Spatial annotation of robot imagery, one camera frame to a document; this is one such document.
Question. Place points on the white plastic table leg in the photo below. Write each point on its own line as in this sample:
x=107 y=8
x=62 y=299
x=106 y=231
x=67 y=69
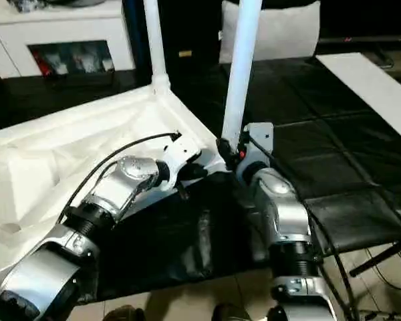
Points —
x=155 y=40
x=240 y=67

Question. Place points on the white plastic table top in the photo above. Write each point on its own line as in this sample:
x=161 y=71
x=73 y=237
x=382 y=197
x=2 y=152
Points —
x=70 y=133

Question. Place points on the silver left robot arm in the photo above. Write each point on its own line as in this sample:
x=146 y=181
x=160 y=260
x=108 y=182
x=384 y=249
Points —
x=120 y=187

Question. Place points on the black work mat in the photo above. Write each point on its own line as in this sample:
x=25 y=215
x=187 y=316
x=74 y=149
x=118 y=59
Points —
x=321 y=150

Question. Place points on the black box with gold label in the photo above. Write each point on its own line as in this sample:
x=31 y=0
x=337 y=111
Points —
x=194 y=26

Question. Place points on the grey cushion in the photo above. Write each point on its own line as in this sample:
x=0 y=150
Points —
x=287 y=33

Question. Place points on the dark right robot foot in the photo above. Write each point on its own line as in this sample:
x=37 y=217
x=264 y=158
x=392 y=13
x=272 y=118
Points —
x=230 y=312

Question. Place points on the dark robot foot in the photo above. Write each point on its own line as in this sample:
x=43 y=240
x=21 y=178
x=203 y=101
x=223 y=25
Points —
x=230 y=312
x=125 y=313

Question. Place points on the dark left robot foot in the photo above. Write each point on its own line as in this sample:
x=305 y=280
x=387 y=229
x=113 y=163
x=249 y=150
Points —
x=125 y=313

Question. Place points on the black stand leg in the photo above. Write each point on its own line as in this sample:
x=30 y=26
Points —
x=381 y=257

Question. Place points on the black bar with red mark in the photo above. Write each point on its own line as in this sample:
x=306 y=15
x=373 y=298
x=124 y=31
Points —
x=371 y=40

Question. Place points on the white glass-door cabinet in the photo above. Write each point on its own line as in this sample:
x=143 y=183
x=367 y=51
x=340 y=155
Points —
x=60 y=26

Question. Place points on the dark grey round device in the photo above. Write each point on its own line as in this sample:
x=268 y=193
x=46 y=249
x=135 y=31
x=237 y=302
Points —
x=83 y=2

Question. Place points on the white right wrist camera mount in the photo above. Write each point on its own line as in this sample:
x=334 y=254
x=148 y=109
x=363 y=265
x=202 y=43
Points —
x=260 y=137

